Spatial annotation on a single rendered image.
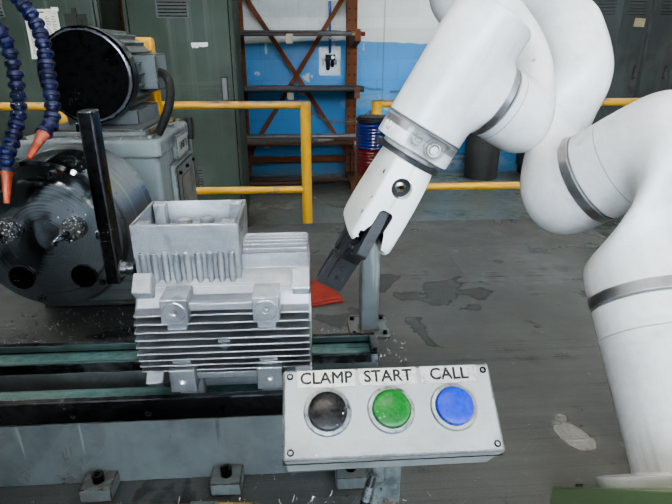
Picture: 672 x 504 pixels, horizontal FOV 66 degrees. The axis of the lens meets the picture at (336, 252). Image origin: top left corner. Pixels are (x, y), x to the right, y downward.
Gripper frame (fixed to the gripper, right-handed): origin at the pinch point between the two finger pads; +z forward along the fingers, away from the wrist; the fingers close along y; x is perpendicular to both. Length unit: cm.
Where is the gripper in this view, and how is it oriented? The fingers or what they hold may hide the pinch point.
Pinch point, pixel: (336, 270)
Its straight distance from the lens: 59.9
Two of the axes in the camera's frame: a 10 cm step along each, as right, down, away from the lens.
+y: -0.6, -3.7, 9.3
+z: -5.0, 8.2, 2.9
